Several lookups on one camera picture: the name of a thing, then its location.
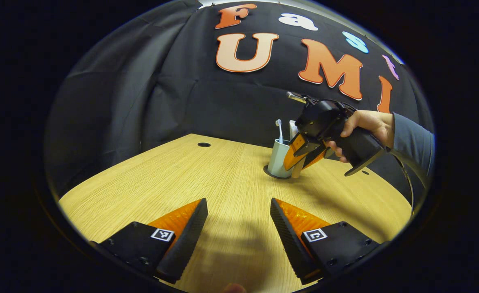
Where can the white toothbrush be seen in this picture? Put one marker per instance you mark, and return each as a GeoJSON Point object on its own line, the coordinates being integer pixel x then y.
{"type": "Point", "coordinates": [280, 130]}

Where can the wooden desktop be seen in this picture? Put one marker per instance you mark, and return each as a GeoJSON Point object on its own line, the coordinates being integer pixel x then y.
{"type": "Point", "coordinates": [203, 179]}

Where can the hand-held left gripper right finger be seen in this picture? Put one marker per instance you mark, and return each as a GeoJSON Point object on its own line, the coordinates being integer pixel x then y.
{"type": "Point", "coordinates": [286, 240]}

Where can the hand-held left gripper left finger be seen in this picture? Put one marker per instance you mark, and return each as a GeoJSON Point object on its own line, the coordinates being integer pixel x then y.
{"type": "Point", "coordinates": [188, 240]}

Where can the white toothpaste tube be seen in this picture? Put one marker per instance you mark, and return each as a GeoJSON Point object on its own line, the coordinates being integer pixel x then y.
{"type": "Point", "coordinates": [293, 129]}

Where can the black backdrop cloth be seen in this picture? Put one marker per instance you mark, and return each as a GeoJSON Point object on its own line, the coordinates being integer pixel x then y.
{"type": "Point", "coordinates": [162, 81]}

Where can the dark brown round coaster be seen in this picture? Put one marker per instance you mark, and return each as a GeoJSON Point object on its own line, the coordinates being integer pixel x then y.
{"type": "Point", "coordinates": [269, 171]}

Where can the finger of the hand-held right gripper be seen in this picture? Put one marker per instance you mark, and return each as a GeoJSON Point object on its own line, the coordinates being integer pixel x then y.
{"type": "Point", "coordinates": [317, 156]}
{"type": "Point", "coordinates": [292, 156]}

